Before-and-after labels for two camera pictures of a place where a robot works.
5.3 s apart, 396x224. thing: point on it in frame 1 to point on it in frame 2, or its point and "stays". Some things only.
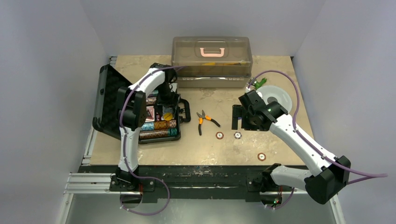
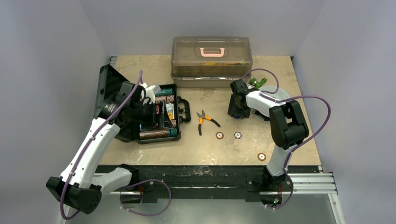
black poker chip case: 160,127 stays
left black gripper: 171,102 to 151,122
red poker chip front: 261,157 stays
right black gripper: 236,115 to 234,107
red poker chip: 219,135 stays
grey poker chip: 237,135 stays
